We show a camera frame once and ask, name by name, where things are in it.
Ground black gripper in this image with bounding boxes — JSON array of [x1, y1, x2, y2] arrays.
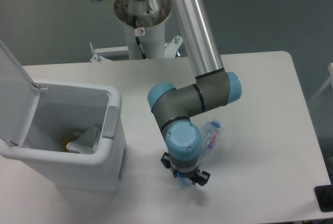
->
[[160, 152, 210, 186]]

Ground clear plastic water bottle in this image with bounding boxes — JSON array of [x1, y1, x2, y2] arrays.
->
[[178, 119, 224, 187]]

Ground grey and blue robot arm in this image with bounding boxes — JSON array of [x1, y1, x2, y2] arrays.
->
[[92, 0, 242, 186]]

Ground yellow and white trash pieces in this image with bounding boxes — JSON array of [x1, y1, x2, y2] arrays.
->
[[61, 132, 83, 152]]

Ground white plastic trash can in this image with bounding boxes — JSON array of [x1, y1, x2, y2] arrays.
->
[[1, 44, 126, 192]]

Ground black device at table edge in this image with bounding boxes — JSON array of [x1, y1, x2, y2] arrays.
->
[[314, 185, 332, 213]]

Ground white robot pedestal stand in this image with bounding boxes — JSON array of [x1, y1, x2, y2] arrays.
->
[[89, 0, 188, 63]]

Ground white frame at right edge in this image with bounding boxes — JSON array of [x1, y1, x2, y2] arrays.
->
[[309, 63, 332, 107]]

